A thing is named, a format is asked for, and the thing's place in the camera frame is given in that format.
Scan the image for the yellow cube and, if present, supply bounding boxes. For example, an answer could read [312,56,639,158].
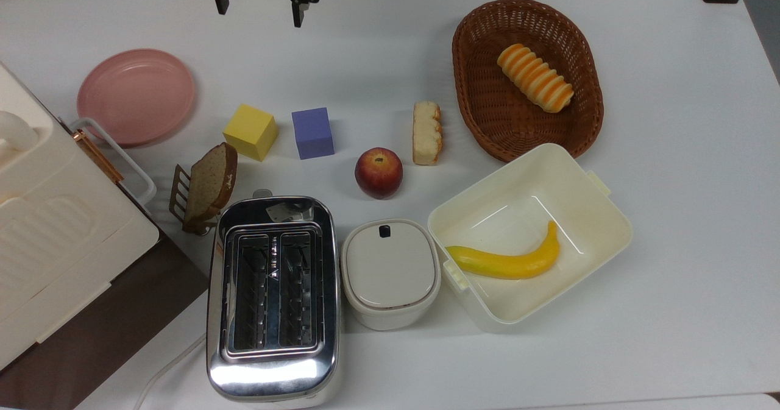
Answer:
[222,104,280,162]

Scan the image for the white drawer handle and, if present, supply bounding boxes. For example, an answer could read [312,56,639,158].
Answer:
[69,118,158,217]

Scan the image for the brown toast rack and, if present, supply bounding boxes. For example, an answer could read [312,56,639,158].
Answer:
[169,164,223,235]

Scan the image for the orange striped bread roll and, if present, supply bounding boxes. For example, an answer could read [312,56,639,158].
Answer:
[497,43,575,114]

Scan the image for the cream bread piece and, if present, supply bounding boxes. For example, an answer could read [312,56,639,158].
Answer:
[413,101,444,166]

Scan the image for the cream plastic box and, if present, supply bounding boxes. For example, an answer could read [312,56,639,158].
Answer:
[427,143,633,334]

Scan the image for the cream toy cabinet with handles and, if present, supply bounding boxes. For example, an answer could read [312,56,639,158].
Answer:
[0,63,160,371]

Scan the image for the brown bread slice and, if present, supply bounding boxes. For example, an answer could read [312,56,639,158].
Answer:
[183,142,238,225]

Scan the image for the brown wicker basket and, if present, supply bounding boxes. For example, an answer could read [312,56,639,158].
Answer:
[452,0,605,163]

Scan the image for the dark brown drawer base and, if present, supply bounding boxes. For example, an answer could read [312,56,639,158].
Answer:
[0,215,211,410]

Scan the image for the yellow banana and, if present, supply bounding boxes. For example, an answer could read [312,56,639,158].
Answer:
[445,220,561,280]

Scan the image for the silver two-slot toaster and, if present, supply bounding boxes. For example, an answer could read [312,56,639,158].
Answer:
[206,189,342,407]

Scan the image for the white toaster cable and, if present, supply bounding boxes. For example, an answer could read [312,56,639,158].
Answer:
[131,334,208,410]

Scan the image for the purple cube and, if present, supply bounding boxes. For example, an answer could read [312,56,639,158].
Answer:
[291,107,336,160]

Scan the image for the pink plate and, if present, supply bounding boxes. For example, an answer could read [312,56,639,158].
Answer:
[77,48,197,149]

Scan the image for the red apple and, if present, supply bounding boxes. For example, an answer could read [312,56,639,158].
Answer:
[355,147,404,200]

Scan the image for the small white lidded bin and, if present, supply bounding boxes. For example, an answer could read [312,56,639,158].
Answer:
[340,218,442,331]

